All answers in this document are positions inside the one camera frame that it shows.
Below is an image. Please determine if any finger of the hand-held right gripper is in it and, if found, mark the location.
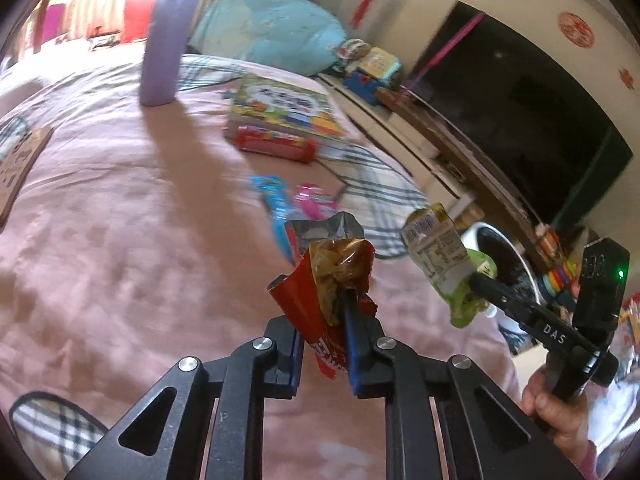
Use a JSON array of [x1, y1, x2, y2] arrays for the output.
[[468, 272, 531, 331]]

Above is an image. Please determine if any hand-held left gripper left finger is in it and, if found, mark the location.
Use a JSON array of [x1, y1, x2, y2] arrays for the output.
[[65, 317, 304, 480]]

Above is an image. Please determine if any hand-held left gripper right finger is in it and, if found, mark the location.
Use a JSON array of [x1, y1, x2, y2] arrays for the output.
[[342, 294, 586, 480]]

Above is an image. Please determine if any white bin with black bag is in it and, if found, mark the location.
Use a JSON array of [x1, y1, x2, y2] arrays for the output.
[[462, 222, 547, 357]]

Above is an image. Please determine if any red snack wrapper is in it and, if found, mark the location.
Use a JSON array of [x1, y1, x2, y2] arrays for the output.
[[267, 212, 379, 376]]

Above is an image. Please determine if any green drink pouch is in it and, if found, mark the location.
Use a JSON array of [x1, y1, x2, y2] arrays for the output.
[[401, 203, 499, 329]]

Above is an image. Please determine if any person's right hand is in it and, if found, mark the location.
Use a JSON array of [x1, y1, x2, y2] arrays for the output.
[[522, 365, 589, 456]]

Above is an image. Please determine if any blue candy wrapper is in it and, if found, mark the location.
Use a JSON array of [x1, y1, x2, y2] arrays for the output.
[[249, 174, 297, 267]]

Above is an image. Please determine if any white and wood television cabinet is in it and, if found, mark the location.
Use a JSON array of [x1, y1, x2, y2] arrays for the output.
[[316, 72, 556, 266]]

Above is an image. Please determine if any black flat television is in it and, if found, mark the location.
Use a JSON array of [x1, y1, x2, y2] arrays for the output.
[[404, 0, 634, 232]]

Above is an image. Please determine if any red candy tube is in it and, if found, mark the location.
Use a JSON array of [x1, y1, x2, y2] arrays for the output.
[[235, 125, 319, 164]]

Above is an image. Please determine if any colourful children's book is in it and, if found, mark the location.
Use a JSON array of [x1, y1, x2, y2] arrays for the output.
[[222, 75, 346, 149]]

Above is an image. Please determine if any pink thin stick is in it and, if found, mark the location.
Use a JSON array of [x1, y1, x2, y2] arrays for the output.
[[404, 11, 487, 92]]

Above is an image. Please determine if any yellow and blue toy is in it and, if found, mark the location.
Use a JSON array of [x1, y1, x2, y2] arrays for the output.
[[345, 47, 404, 107]]

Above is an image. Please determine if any white toy fan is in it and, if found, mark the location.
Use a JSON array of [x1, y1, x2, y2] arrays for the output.
[[335, 39, 372, 67]]

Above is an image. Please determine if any wooden puzzle board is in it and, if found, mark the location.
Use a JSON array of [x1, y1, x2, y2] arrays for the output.
[[0, 125, 55, 232]]

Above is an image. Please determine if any turquoise floral cover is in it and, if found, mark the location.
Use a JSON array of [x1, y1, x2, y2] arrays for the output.
[[189, 0, 349, 79]]

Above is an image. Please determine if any purple thermos bottle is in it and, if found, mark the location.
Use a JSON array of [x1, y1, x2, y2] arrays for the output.
[[138, 0, 207, 107]]

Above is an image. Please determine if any pink chair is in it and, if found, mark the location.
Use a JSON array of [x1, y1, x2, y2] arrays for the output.
[[42, 2, 69, 44]]

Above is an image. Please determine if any rainbow stacking ring toy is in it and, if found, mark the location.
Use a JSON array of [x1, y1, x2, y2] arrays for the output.
[[537, 259, 577, 302]]

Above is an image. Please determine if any round red wall sticker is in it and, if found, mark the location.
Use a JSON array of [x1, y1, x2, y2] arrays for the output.
[[557, 11, 596, 50]]

